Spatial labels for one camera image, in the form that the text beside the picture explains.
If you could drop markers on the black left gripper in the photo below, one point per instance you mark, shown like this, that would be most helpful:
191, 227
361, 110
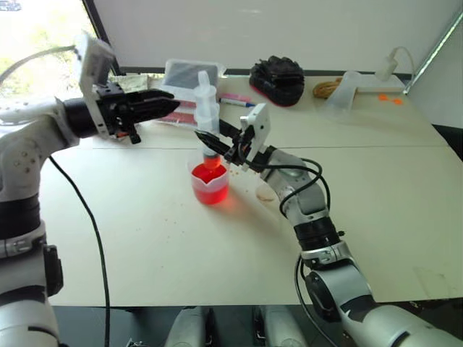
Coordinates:
112, 112

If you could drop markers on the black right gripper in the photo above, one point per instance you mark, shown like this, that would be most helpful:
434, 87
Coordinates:
238, 148

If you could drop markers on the clear plastic syringe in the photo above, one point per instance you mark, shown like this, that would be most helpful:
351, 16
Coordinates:
206, 105

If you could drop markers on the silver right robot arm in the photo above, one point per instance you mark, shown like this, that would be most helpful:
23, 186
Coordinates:
325, 285

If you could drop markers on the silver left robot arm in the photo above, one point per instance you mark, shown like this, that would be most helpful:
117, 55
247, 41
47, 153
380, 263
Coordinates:
21, 159

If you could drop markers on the cup with red liquid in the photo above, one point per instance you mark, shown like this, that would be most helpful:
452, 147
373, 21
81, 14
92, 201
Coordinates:
210, 188

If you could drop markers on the pink plastic package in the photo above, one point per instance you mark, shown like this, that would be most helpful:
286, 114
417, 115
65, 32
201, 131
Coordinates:
181, 112

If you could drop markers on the beige crumpled cloth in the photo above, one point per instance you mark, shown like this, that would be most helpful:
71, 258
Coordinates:
132, 84

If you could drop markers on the blue marker pen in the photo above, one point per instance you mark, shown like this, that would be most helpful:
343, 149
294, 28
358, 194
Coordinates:
235, 100

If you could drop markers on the clear plastic storage box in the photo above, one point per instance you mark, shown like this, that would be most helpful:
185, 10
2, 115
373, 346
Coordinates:
190, 76

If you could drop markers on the black and red cloth bundle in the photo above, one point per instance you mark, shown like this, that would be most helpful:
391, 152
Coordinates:
278, 81

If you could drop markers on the translucent plastic measuring jug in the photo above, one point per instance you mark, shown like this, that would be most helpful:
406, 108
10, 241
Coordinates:
343, 94

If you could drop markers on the grey rounded robot leg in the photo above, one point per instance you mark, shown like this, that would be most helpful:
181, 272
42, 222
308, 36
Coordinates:
280, 327
190, 327

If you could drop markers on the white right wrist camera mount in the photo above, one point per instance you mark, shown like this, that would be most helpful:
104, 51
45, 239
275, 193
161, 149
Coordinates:
259, 119

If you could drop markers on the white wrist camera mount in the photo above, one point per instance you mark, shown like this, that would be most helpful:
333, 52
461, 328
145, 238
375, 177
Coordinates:
90, 58
259, 119

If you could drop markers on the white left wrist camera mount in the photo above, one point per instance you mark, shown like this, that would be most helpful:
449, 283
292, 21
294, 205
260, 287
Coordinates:
90, 58

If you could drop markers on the white board with black frame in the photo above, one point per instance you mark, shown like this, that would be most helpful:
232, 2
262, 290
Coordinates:
253, 29

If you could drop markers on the white flat base plate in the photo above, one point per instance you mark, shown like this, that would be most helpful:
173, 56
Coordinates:
380, 86

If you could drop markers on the aluminium frame bar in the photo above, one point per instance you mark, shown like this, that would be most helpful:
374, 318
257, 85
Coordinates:
434, 52

